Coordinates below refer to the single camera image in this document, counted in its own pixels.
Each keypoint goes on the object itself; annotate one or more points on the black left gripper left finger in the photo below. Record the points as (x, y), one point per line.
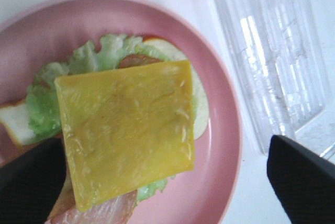
(31, 183)

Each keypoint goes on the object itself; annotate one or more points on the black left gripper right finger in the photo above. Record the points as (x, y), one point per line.
(302, 181)

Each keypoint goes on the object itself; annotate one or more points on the green lettuce leaf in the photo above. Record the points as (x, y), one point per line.
(41, 100)

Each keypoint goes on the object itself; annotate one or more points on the bacon strip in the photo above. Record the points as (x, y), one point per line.
(116, 210)
(137, 60)

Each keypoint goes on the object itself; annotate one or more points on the yellow cheese slice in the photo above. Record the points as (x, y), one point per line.
(124, 129)

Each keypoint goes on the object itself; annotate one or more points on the pink round plate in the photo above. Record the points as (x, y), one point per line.
(51, 30)

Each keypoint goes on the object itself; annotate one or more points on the right clear plastic container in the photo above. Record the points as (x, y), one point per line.
(278, 60)

